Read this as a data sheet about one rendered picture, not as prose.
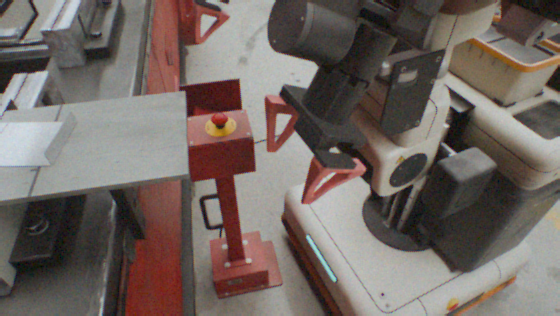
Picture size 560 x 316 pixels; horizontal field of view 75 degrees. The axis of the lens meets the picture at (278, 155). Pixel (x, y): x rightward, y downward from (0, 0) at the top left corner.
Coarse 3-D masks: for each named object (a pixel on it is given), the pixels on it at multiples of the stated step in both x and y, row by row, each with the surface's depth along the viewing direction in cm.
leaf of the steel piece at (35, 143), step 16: (16, 128) 51; (32, 128) 51; (48, 128) 51; (64, 128) 48; (0, 144) 48; (16, 144) 48; (32, 144) 48; (48, 144) 48; (64, 144) 48; (0, 160) 46; (16, 160) 46; (32, 160) 46; (48, 160) 45
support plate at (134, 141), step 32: (160, 96) 56; (96, 128) 51; (128, 128) 51; (160, 128) 51; (64, 160) 46; (96, 160) 46; (128, 160) 46; (160, 160) 46; (0, 192) 43; (64, 192) 43; (96, 192) 44
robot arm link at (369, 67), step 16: (368, 16) 35; (368, 32) 34; (384, 32) 35; (352, 48) 35; (368, 48) 35; (384, 48) 35; (336, 64) 36; (352, 64) 35; (368, 64) 35; (352, 80) 37; (368, 80) 37
